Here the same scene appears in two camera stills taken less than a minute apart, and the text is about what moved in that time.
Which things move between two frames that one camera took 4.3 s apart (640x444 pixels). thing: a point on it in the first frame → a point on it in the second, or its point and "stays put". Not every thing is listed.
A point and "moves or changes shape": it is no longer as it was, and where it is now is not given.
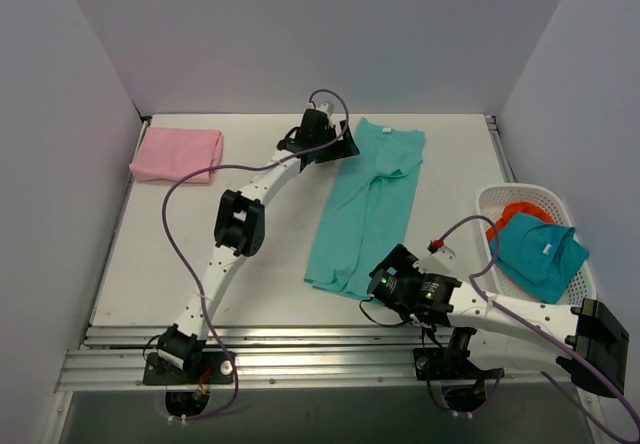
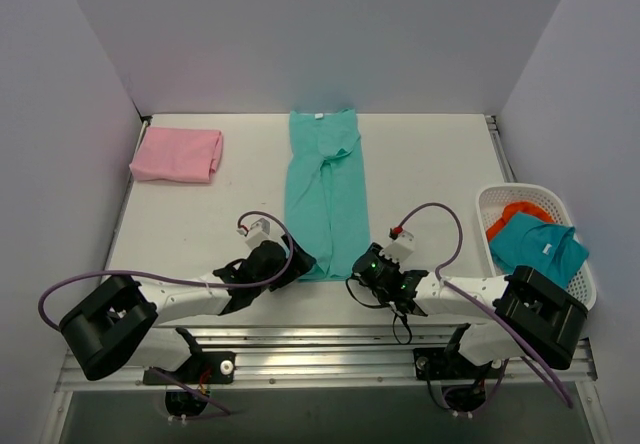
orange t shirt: x=524 y=208 stays put
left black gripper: x=338 y=147 → x=292 y=259
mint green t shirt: x=366 y=210 moves or changes shape
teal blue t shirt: x=536 y=256 stays put
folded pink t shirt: x=177 y=154 stays put
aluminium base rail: x=111 y=358 stays put
